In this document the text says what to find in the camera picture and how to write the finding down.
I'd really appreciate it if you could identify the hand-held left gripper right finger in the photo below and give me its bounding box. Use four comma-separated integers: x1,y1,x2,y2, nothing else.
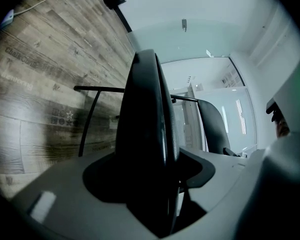
171,145,266,238

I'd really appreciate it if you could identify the white power cable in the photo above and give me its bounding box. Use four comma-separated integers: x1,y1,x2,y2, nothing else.
13,0,67,17

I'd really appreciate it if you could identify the person's white printed t-shirt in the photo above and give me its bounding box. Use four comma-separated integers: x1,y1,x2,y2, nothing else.
263,58,300,185

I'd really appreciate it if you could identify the black folding chair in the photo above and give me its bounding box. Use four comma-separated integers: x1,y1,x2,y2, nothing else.
73,48,241,238

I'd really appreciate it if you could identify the white power strip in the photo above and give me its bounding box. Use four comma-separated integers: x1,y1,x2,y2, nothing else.
0,8,15,28

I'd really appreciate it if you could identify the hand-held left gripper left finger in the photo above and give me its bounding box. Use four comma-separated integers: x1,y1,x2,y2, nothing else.
9,150,161,239

